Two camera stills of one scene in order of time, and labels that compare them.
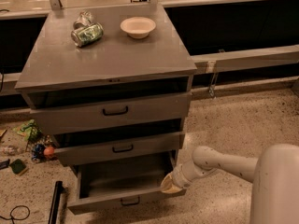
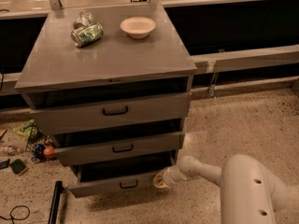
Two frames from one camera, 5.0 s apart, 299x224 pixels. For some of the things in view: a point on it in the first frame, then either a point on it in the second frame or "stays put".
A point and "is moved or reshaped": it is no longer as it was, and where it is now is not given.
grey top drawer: (90, 107) stays put
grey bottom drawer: (124, 182) is moved or reshaped
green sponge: (18, 166) stays put
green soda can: (87, 35) stays put
